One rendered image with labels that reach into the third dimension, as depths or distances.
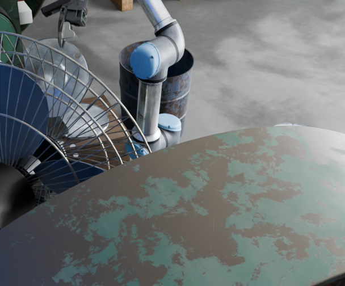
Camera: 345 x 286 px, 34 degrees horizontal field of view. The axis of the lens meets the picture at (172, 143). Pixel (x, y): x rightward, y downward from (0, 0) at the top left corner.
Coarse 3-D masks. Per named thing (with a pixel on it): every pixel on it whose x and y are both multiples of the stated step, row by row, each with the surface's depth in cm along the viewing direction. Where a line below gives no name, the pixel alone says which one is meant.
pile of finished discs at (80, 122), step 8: (72, 104) 292; (88, 104) 292; (72, 112) 286; (80, 112) 286; (96, 112) 288; (104, 112) 288; (64, 120) 280; (72, 120) 280; (80, 120) 280; (88, 120) 281; (104, 120) 283; (72, 128) 276; (80, 128) 276; (88, 128) 277; (96, 128) 277; (104, 128) 277; (64, 136) 271; (72, 136) 271; (80, 136) 271; (88, 136) 271
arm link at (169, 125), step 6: (162, 114) 236; (168, 114) 237; (162, 120) 232; (168, 120) 233; (174, 120) 233; (162, 126) 229; (168, 126) 230; (174, 126) 230; (180, 126) 234; (162, 132) 229; (168, 132) 230; (174, 132) 232; (168, 138) 230; (174, 138) 233; (168, 144) 231; (174, 144) 236
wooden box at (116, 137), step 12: (120, 120) 285; (108, 132) 277; (120, 132) 278; (84, 144) 269; (96, 144) 271; (108, 144) 274; (120, 144) 278; (72, 156) 268; (84, 156) 272; (108, 156) 279
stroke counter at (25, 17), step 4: (20, 4) 161; (24, 4) 162; (20, 8) 159; (24, 8) 160; (28, 8) 160; (20, 12) 158; (24, 12) 158; (28, 12) 159; (20, 16) 158; (24, 16) 159; (28, 16) 160; (20, 20) 159; (24, 20) 160; (28, 20) 160; (20, 24) 160
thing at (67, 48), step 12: (36, 48) 205; (60, 48) 203; (72, 48) 202; (24, 60) 205; (36, 60) 205; (48, 60) 203; (60, 60) 203; (84, 60) 201; (36, 72) 204; (48, 72) 203; (60, 72) 202; (72, 72) 202; (84, 72) 201; (48, 84) 203; (60, 84) 202; (72, 84) 202; (48, 96) 203; (60, 96) 202; (72, 96) 202; (60, 108) 202
